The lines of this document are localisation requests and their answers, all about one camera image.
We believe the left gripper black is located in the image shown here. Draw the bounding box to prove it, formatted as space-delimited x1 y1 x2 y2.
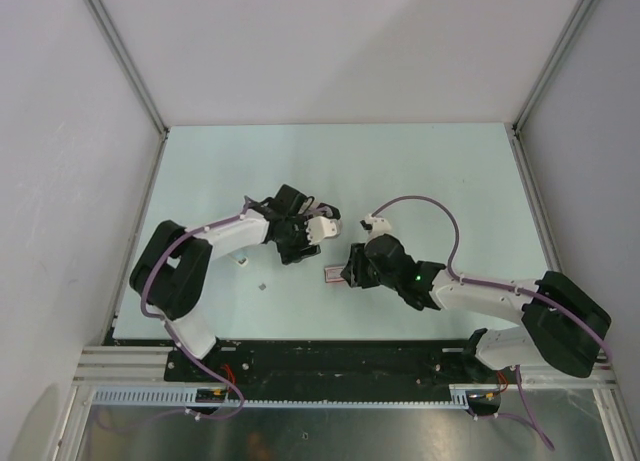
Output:
276 212 321 265

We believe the red white staple box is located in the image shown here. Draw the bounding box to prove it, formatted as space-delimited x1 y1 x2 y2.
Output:
324 266 344 284

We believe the beige black stapler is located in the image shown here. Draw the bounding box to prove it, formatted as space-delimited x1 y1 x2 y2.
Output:
314 203 342 238

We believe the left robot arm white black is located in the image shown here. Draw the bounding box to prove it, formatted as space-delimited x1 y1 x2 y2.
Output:
129 184 322 381

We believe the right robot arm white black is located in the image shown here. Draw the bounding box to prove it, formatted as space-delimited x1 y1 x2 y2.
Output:
340 234 611 382

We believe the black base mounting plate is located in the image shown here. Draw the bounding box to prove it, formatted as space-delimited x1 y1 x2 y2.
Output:
164 340 501 403

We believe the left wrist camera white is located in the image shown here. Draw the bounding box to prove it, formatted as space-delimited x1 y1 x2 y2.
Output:
305 216 342 245

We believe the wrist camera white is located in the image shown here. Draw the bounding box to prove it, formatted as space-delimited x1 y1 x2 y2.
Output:
360 213 392 239
305 216 342 245

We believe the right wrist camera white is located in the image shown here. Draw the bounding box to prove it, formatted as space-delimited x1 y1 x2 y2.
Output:
360 213 392 239

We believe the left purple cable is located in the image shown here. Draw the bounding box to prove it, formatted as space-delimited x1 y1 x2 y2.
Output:
94 195 246 425

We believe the aluminium frame rail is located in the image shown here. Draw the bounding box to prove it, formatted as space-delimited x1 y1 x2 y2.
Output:
74 346 171 383

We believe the white slotted cable duct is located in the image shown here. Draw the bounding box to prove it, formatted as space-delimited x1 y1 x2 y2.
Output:
89 384 476 410

